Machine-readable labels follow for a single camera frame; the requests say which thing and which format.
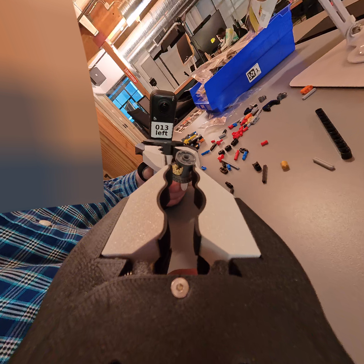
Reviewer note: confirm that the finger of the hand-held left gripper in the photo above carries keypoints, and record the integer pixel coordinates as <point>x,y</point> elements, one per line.
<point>195,153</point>
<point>152,157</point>

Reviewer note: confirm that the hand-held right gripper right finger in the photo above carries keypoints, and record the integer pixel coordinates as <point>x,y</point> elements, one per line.
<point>227,227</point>

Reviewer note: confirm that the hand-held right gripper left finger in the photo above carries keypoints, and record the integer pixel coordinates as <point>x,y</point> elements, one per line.
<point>136,227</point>

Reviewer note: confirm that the grey lego differential gear assembly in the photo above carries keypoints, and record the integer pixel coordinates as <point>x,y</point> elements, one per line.
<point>184,170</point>

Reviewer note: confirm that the person's left forearm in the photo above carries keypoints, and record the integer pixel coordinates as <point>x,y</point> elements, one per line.
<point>119,187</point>

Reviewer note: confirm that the partly built lego cluster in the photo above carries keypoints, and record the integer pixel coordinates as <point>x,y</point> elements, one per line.
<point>192,139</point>

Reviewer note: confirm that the long grey lego axle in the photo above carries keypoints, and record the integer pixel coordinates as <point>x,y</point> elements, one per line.
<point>231,164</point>

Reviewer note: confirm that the short black lego pin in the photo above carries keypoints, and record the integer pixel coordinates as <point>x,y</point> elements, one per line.
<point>229,184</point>

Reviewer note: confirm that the pile of mixed lego pieces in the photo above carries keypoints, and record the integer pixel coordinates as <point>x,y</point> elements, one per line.
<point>247,119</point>

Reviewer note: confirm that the black lego axle connector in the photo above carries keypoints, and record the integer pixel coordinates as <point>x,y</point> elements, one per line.
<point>256,166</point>

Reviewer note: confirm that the black lego axle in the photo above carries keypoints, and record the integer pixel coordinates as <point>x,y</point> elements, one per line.
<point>264,173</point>

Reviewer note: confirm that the yellow lego bush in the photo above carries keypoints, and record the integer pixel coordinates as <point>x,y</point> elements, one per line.
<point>285,165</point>

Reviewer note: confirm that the light grey lego pin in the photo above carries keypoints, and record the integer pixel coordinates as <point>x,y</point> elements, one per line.
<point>323,163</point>

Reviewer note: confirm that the orange lego piece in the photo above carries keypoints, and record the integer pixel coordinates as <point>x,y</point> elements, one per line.
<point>305,89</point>

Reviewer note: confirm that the small grey lego axle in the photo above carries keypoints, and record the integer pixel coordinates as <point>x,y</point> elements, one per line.
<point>309,94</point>

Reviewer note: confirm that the long black lego beam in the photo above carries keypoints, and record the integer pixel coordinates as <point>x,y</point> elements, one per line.
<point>334,133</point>

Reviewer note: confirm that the person's left hand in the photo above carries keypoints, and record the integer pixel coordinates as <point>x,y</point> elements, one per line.
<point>176,196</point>

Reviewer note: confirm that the black sticker sheet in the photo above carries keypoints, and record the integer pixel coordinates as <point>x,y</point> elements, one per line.
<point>189,121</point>

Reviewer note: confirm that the clear plastic bag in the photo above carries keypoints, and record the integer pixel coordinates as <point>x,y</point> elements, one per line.
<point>219,121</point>

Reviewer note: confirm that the black monitor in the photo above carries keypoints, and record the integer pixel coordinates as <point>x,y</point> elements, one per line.
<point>184,49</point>

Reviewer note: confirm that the clear plastic bags in bin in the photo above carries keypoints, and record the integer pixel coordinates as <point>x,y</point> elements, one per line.
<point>216,65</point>

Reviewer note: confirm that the blue bin with square tag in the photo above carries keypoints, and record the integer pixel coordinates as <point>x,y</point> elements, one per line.
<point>227,85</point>

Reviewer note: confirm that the silver ceiling ducts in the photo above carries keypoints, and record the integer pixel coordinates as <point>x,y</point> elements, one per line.
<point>148,34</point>

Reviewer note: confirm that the blue plaid shirt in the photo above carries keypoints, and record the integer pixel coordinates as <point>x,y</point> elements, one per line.
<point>28,256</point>

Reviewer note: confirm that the white book stand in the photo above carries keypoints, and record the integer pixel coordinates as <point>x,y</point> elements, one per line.
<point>327,74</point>

